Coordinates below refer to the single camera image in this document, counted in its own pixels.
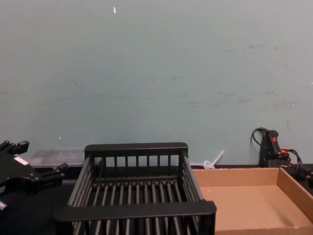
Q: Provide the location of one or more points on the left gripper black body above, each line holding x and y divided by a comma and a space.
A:
17, 173

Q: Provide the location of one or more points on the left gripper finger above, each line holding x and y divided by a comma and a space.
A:
17, 148
49, 176

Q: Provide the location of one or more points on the clear plastic case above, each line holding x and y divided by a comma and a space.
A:
56, 156

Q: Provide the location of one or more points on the black table cloth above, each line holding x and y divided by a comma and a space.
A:
34, 215

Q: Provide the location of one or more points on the black rack with steel bars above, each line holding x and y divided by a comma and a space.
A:
134, 211

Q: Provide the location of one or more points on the shallow brown cardboard tray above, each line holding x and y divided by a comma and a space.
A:
244, 205

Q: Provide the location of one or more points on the plain pale wall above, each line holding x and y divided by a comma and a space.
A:
156, 73

